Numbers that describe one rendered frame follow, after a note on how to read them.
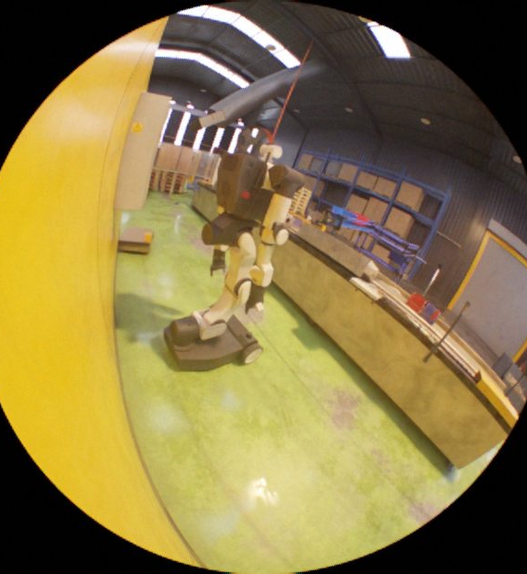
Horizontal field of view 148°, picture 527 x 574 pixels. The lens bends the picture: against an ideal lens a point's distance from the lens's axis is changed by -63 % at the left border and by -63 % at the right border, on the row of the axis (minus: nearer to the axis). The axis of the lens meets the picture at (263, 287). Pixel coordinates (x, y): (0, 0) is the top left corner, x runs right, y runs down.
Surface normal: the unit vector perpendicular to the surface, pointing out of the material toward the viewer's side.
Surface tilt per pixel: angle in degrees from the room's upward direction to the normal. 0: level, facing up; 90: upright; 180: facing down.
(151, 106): 90
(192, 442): 0
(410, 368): 88
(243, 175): 89
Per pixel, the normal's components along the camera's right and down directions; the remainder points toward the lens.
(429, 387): -0.79, 0.09
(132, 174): 0.53, 0.56
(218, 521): 0.33, -0.83
